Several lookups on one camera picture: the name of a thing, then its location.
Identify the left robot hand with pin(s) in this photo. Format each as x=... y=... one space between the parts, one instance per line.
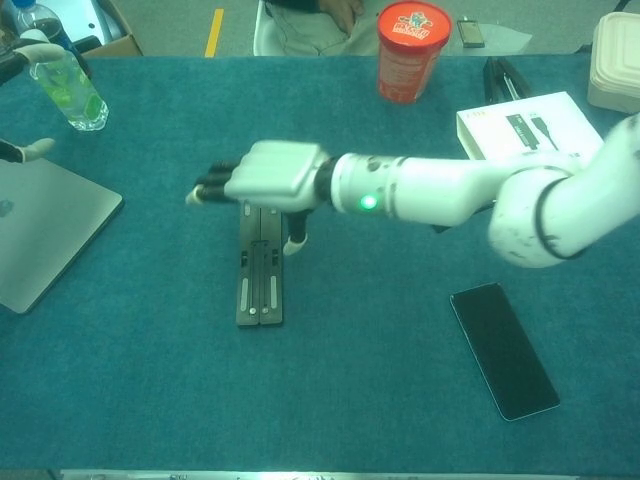
x=35 y=52

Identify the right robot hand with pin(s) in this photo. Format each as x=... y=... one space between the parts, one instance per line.
x=275 y=170

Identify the black folding laptop stand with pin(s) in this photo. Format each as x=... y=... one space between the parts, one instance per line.
x=260 y=290

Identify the silver laptop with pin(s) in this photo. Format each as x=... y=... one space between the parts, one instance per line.
x=45 y=225

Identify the dark cola bottle blue label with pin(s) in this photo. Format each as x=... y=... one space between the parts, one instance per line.
x=42 y=15

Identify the clear water bottle green label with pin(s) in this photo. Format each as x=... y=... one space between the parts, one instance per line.
x=75 y=92

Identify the cardboard box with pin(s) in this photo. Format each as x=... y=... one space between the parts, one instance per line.
x=120 y=42

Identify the white chair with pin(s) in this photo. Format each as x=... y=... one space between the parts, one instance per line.
x=260 y=37

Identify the seated person grey trousers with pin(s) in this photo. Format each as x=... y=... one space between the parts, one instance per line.
x=310 y=35

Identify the orange snack canister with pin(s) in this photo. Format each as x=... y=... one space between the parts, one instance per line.
x=412 y=55

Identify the small dark handheld device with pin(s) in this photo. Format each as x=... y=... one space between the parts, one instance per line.
x=471 y=34

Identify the felt table cover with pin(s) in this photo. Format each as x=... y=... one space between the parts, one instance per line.
x=150 y=375

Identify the black smartphone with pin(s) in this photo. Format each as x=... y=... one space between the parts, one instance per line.
x=505 y=350

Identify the beige takeout container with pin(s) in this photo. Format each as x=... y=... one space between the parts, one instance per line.
x=617 y=60

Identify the aluminium table edge rail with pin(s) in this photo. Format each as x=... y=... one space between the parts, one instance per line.
x=350 y=475

